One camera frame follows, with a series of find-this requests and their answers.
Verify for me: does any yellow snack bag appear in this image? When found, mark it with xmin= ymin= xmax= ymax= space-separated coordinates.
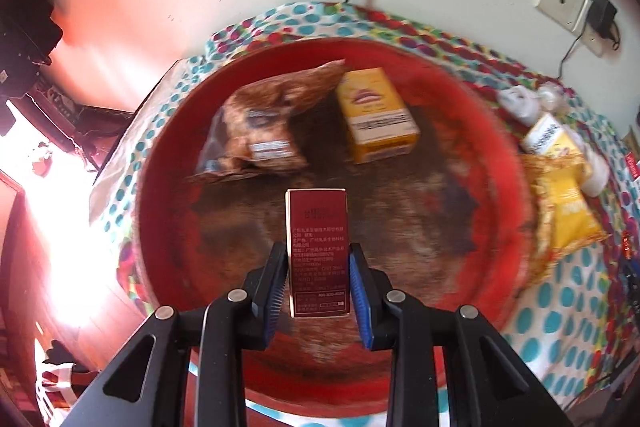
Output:
xmin=520 ymin=152 xmax=608 ymax=283

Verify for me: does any red package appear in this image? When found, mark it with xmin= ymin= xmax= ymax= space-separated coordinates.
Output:
xmin=624 ymin=134 xmax=640 ymax=182

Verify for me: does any white wall socket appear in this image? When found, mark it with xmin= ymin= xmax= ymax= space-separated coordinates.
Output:
xmin=535 ymin=0 xmax=608 ymax=58

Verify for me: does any dark hanging clothing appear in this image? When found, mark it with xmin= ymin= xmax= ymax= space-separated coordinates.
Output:
xmin=0 ymin=0 xmax=63 ymax=98

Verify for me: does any yellow and white box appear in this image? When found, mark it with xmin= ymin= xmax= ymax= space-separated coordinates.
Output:
xmin=520 ymin=113 xmax=583 ymax=158

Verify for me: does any brown snack bag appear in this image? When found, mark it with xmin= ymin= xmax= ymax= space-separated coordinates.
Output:
xmin=187 ymin=59 xmax=347 ymax=185

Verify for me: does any red plastic basin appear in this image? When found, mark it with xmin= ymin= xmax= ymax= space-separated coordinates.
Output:
xmin=134 ymin=38 xmax=538 ymax=408

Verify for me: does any white wrapper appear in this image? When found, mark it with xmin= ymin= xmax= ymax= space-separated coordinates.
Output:
xmin=497 ymin=86 xmax=543 ymax=128

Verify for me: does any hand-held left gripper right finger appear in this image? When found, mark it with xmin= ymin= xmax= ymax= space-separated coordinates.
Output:
xmin=348 ymin=243 xmax=576 ymax=427

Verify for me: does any white bed sheet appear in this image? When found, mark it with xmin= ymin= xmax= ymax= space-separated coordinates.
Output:
xmin=90 ymin=59 xmax=186 ymax=208

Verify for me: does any small red object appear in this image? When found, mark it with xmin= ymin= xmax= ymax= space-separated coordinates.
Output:
xmin=30 ymin=144 xmax=57 ymax=178

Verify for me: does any dark red box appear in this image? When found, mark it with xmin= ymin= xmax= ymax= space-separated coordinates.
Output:
xmin=285 ymin=188 xmax=352 ymax=319

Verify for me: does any polka dot cloth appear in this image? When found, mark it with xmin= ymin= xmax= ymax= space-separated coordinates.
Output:
xmin=90 ymin=0 xmax=640 ymax=427

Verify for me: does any black power adapter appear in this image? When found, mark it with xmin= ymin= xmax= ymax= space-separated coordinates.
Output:
xmin=585 ymin=0 xmax=621 ymax=52

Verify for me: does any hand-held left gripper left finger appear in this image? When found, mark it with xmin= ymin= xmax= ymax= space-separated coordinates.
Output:
xmin=60 ymin=241 xmax=291 ymax=427

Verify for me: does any red white plaid cloth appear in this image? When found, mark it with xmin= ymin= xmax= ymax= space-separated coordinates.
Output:
xmin=35 ymin=339 xmax=96 ymax=408

